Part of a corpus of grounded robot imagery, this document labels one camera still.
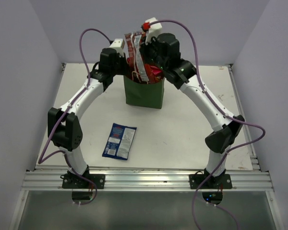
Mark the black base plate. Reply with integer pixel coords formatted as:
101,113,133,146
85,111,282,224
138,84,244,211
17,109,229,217
189,173,233,190
60,173,106,189

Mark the green brown paper bag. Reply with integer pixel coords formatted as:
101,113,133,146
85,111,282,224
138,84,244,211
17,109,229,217
123,76,165,109

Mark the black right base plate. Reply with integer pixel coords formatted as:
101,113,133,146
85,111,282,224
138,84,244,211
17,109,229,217
189,173,233,190

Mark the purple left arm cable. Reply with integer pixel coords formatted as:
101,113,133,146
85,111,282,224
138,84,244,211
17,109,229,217
37,28,112,206

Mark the aluminium rail frame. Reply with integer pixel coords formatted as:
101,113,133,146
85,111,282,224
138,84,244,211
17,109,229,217
11,76,284,230

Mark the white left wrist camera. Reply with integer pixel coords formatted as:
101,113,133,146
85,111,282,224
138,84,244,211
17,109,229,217
109,39,125,56

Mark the orange red Doritos bag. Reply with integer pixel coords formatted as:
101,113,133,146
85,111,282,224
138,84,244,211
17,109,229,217
125,31,149,84

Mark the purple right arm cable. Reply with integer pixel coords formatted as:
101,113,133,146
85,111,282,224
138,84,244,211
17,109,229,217
193,19,266,230

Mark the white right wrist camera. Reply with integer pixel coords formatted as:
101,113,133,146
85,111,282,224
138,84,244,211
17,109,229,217
141,17,162,45

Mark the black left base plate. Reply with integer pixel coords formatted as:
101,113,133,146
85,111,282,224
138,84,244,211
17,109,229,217
60,173,106,189

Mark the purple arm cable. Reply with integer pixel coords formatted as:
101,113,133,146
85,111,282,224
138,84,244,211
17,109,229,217
193,19,266,230
37,28,112,206

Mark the pink Real chips bag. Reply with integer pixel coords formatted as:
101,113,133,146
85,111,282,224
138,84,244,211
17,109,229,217
127,57,165,84

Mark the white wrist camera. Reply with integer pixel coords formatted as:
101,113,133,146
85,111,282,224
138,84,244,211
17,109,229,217
141,17,162,45
109,39,125,56

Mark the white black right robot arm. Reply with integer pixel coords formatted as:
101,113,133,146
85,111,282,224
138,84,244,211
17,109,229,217
140,33,245,178

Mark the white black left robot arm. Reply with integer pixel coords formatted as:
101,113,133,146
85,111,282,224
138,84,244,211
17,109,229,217
47,47,129,177

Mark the blue snack bag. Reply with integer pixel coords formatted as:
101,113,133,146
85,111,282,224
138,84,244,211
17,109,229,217
102,123,137,161

